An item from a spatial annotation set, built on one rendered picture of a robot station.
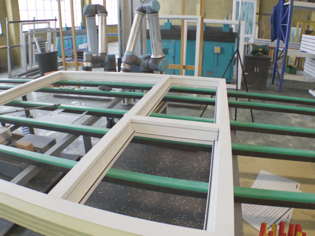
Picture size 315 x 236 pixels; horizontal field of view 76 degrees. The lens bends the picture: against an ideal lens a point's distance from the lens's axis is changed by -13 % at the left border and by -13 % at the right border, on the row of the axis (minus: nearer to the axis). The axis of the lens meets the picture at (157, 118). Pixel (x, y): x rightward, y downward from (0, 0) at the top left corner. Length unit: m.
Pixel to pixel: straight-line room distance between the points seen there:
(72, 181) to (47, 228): 0.15
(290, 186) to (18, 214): 1.10
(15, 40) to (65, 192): 9.88
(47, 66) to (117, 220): 5.55
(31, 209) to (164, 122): 0.61
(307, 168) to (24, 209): 1.31
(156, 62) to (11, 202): 2.00
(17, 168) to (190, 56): 4.61
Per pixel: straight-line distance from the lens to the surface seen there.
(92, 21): 2.63
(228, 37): 5.25
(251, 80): 5.20
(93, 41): 2.67
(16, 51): 10.42
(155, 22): 2.31
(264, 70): 5.20
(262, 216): 1.00
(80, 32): 10.21
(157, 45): 2.35
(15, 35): 10.37
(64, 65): 4.94
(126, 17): 2.82
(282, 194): 0.77
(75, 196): 0.68
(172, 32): 5.30
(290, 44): 7.06
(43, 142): 1.45
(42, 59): 5.92
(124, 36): 2.80
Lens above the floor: 1.33
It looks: 23 degrees down
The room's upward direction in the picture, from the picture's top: straight up
